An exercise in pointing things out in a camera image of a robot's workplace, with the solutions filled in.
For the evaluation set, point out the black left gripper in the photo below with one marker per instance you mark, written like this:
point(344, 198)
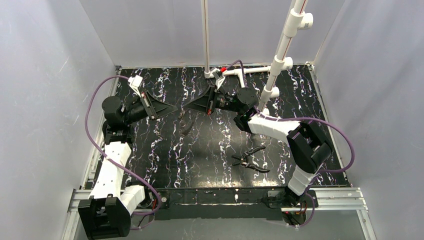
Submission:
point(149, 105)

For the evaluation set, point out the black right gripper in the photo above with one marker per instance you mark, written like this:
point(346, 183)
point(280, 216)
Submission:
point(209, 100)

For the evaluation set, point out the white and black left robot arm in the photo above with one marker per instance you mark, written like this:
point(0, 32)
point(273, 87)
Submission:
point(107, 212)

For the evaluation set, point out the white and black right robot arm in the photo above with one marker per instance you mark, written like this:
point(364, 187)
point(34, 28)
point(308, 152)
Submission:
point(309, 145)

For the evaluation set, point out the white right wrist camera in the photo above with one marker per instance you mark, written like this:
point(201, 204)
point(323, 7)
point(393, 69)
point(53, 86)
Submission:
point(219, 78)

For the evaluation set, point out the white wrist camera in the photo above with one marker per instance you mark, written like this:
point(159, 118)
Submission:
point(134, 83)
point(219, 78)

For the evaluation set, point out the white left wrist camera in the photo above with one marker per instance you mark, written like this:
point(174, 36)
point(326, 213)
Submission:
point(134, 83)

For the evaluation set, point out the white PVC pipe frame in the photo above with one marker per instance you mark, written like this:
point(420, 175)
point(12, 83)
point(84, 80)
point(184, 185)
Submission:
point(249, 30)

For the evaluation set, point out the aluminium rail frame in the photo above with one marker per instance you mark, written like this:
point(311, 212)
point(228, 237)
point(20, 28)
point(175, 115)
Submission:
point(213, 173)

